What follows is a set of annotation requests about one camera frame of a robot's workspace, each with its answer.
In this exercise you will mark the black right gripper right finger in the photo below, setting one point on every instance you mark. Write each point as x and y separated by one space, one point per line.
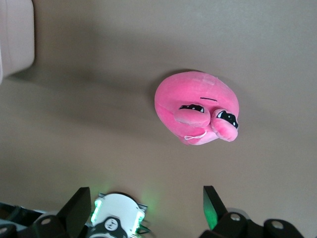
215 213

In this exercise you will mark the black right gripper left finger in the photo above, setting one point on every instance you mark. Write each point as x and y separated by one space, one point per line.
74 213

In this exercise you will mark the pink plush toy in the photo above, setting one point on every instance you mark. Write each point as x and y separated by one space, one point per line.
183 94

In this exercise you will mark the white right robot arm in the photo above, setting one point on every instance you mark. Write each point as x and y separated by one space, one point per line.
119 205

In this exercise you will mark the pink plastic storage box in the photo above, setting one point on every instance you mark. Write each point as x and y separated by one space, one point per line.
15 37

